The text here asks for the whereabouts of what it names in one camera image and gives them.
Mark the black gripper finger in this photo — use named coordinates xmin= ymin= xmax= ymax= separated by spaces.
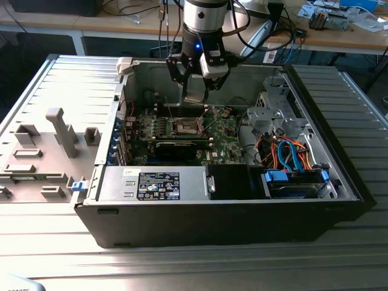
xmin=204 ymin=72 xmax=230 ymax=103
xmin=165 ymin=53 xmax=195 ymax=104

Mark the silver CPU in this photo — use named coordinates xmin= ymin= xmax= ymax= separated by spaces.
xmin=184 ymin=76 xmax=207 ymax=105

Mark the metal socket cover frame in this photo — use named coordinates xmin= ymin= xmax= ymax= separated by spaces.
xmin=196 ymin=105 xmax=218 ymax=136

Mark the metal CPU socket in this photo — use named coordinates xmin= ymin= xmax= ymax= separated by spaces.
xmin=173 ymin=117 xmax=203 ymax=136

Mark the black CPU cooler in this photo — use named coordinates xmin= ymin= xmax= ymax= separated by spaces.
xmin=308 ymin=8 xmax=330 ymax=30

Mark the white case release latch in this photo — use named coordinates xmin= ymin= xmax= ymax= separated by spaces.
xmin=116 ymin=56 xmax=135 ymax=76

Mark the green Dell motherboard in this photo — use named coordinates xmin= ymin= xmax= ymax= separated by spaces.
xmin=132 ymin=104 xmax=248 ymax=167

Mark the silver metal disk bay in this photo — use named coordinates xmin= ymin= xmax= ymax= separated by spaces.
xmin=246 ymin=75 xmax=309 ymax=139

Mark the black graphics card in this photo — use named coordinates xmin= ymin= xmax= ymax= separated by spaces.
xmin=153 ymin=139 xmax=198 ymax=162

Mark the black upright box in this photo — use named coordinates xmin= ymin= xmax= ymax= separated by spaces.
xmin=268 ymin=1 xmax=286 ymax=36

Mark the black plastic shroud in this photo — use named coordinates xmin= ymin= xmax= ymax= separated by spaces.
xmin=208 ymin=164 xmax=265 ymax=201

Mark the hard disk in blue carrier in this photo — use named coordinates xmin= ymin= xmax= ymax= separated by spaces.
xmin=261 ymin=169 xmax=330 ymax=200

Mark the wooden desk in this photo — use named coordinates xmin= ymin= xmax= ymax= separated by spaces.
xmin=262 ymin=0 xmax=388 ymax=57
xmin=0 ymin=0 xmax=186 ymax=57

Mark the grey parts rack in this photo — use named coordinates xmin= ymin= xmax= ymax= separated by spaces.
xmin=0 ymin=107 xmax=102 ymax=204

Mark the silver power supply unit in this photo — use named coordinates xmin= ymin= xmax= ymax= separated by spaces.
xmin=96 ymin=165 xmax=216 ymax=203

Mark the black desktop device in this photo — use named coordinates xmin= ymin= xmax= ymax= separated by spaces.
xmin=12 ymin=0 xmax=101 ymax=18

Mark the grey metal drive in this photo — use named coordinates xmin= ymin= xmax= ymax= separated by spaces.
xmin=327 ymin=12 xmax=350 ymax=31

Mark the black open PC case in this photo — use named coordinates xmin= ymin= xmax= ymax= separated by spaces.
xmin=73 ymin=55 xmax=377 ymax=250

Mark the light blue box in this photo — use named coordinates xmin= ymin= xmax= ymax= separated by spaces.
xmin=338 ymin=0 xmax=380 ymax=13

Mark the green RAM stick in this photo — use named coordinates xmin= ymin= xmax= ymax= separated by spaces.
xmin=12 ymin=173 xmax=39 ymax=182

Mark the white device with print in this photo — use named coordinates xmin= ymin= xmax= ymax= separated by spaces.
xmin=0 ymin=273 xmax=47 ymax=291

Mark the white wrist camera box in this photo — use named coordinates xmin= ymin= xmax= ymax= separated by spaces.
xmin=199 ymin=50 xmax=229 ymax=80

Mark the orange wire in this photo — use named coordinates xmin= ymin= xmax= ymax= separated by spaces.
xmin=296 ymin=141 xmax=316 ymax=171
xmin=269 ymin=138 xmax=278 ymax=169

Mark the blue data wire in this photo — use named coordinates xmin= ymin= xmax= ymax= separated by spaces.
xmin=277 ymin=138 xmax=306 ymax=173

